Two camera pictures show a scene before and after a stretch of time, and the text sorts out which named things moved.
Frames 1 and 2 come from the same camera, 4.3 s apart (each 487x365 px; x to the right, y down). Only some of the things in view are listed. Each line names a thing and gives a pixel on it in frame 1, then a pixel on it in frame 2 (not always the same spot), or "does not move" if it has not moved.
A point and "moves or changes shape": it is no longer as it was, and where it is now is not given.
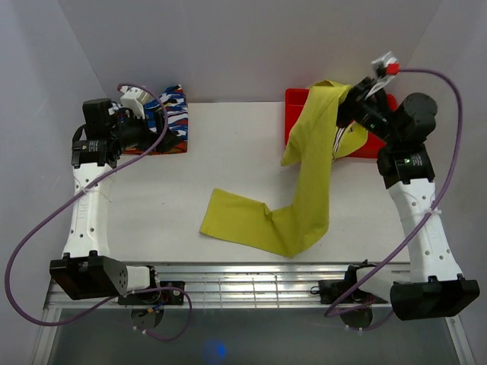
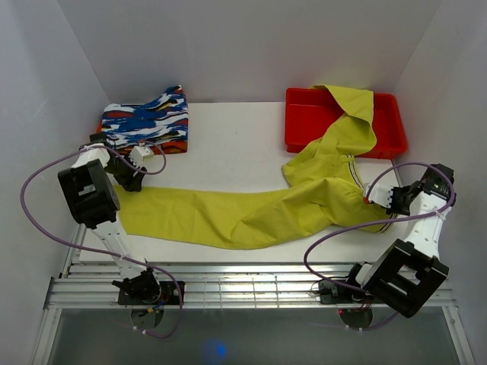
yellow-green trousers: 315,138 moves or changes shape
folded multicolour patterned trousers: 177,120 does not move
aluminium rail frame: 235,285 does not move
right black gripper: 354,101 to 394,209
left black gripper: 150,138 to 128,182
